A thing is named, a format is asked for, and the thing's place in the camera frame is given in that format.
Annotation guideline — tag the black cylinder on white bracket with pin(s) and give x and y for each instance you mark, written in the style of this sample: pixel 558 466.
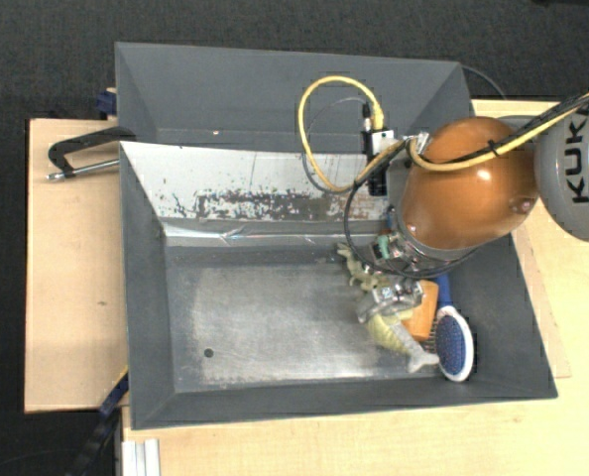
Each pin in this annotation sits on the black cylinder on white bracket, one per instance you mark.
pixel 377 180

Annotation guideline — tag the blue and white brush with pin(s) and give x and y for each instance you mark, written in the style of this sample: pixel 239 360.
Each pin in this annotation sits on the blue and white brush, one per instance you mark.
pixel 453 347

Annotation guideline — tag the orange sponge block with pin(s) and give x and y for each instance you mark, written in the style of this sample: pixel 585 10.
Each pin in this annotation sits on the orange sponge block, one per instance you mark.
pixel 423 315

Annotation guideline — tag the grey metal bin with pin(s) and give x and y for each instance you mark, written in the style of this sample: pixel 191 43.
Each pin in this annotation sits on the grey metal bin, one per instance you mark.
pixel 274 315

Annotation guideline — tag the pale yellow toy animal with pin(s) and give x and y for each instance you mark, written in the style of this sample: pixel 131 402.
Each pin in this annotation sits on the pale yellow toy animal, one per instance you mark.
pixel 356 268

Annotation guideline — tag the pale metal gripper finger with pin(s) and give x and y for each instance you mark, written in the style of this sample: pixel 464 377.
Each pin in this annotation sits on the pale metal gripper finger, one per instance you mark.
pixel 374 308
pixel 409 296

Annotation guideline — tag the yellow and grey toy fish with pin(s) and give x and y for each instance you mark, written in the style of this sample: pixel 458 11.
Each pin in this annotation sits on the yellow and grey toy fish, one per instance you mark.
pixel 398 342

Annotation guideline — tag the pale cardboard board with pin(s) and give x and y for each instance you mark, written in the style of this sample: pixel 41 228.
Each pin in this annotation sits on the pale cardboard board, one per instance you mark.
pixel 76 275

